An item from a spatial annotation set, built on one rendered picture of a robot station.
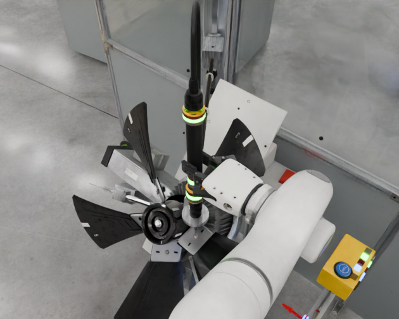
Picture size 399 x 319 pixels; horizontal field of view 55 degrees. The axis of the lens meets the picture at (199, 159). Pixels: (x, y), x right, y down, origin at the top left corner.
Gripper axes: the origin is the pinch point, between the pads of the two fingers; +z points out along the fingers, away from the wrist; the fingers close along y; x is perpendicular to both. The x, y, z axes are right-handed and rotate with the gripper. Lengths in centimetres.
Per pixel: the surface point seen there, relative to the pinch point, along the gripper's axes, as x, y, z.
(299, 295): -150, 62, -24
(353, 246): -43, 34, -35
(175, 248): -39.3, -3.5, 5.1
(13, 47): -152, 100, 330
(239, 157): -9.7, 15.1, -1.7
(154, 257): -39.6, -9.6, 7.8
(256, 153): -6.3, 16.3, -5.9
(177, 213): -25.6, -0.4, 6.4
